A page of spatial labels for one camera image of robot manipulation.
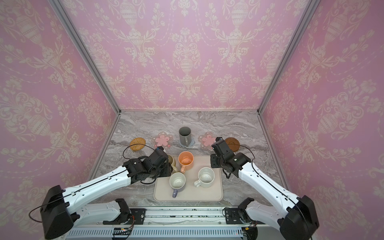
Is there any yellow-green mug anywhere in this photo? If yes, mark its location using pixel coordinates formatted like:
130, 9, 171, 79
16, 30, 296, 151
168, 155, 179, 173

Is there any pink flower coaster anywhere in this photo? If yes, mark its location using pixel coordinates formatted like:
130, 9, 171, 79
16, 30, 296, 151
198, 132, 216, 150
152, 132, 174, 150

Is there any brown wooden coaster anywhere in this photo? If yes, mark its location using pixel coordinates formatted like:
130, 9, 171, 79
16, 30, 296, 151
225, 137, 240, 152

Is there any woven tan coaster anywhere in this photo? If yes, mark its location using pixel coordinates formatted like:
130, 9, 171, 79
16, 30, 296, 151
129, 137, 147, 152

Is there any dark grey mug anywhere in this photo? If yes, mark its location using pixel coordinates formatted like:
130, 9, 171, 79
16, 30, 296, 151
179, 127, 192, 147

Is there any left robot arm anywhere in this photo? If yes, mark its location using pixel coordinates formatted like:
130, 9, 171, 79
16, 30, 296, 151
37, 147, 172, 240

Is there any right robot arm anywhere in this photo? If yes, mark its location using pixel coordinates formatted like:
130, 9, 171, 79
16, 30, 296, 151
211, 137, 320, 240

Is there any blue grey round coaster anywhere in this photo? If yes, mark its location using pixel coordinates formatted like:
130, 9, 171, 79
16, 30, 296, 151
180, 137, 195, 148

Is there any orange pink mug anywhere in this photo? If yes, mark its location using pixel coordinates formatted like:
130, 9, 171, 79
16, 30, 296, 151
178, 151, 194, 174

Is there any white mug purple handle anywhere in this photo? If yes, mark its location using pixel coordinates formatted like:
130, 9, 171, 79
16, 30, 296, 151
169, 173, 187, 198

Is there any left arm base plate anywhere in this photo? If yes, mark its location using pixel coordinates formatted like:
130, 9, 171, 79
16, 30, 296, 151
103, 209, 146, 225

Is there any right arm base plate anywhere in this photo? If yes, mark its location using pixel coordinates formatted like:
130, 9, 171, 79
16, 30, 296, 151
223, 207, 251, 225

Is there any aluminium front rail frame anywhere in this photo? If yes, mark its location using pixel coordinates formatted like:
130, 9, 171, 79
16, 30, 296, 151
58, 207, 285, 240

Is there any right corner aluminium post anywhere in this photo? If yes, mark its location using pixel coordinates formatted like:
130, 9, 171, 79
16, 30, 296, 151
258, 0, 321, 116

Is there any corner aluminium post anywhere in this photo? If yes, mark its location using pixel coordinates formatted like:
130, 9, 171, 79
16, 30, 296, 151
258, 0, 321, 116
48, 0, 121, 115

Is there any left corner aluminium post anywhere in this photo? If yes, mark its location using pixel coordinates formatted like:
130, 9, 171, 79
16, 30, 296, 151
48, 0, 121, 115

